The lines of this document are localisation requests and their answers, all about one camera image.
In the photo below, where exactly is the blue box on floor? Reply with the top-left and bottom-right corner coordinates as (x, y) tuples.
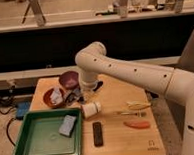
(16, 102), (30, 120)

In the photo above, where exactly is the blue sponge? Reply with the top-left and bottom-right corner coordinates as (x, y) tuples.
(59, 115), (76, 137)

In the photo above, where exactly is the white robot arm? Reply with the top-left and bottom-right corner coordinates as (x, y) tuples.
(75, 42), (194, 155)

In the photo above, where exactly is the red bowl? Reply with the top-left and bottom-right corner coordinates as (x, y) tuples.
(43, 88), (65, 109)

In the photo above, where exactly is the purple bowl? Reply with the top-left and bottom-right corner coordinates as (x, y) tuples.
(59, 71), (79, 90)

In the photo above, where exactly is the black remote control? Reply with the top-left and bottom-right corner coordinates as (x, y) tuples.
(93, 122), (103, 147)

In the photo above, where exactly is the orange carrot toy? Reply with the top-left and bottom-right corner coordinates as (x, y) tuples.
(124, 121), (151, 129)

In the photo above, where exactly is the black dish brush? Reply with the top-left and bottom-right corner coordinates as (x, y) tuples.
(64, 86), (85, 105)

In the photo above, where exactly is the green plastic tray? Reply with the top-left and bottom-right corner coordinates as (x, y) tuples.
(13, 108), (83, 155)

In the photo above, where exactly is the white blue packet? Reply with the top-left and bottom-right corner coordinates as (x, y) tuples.
(50, 88), (63, 105)

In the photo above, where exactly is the black cable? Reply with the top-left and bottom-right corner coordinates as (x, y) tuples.
(0, 87), (20, 148)

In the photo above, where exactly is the white paper cup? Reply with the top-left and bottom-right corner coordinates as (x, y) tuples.
(81, 102), (101, 119)

